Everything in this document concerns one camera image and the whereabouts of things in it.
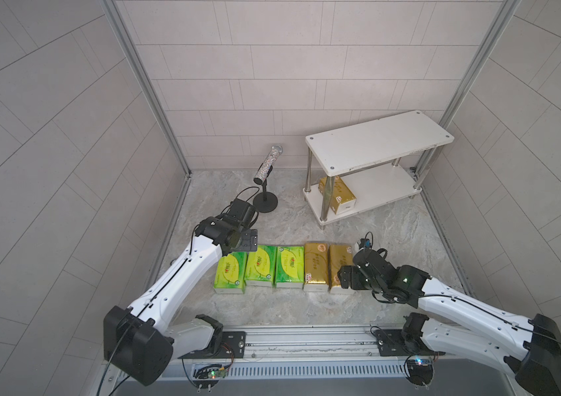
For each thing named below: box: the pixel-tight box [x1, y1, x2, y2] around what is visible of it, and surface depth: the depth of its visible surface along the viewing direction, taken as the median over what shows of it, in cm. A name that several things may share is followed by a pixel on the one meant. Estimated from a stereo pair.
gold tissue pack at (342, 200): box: [318, 175, 357, 216], surface depth 93 cm
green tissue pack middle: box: [244, 245, 277, 288], surface depth 82 cm
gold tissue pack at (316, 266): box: [303, 242, 330, 292], surface depth 82 cm
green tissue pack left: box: [212, 251, 249, 295], surface depth 80 cm
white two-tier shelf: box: [302, 109, 455, 230], surface depth 89 cm
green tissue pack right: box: [275, 245, 305, 289], surface depth 82 cm
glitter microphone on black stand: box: [252, 145, 283, 213], surface depth 101 cm
